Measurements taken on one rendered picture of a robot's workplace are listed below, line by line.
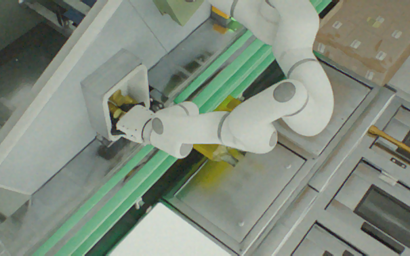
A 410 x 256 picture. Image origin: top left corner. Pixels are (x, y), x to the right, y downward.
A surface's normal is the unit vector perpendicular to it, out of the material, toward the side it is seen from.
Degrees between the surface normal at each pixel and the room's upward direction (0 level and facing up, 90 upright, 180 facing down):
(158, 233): 90
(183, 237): 90
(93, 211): 90
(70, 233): 90
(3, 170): 0
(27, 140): 0
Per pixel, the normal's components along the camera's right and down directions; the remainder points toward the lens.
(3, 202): 0.03, -0.57
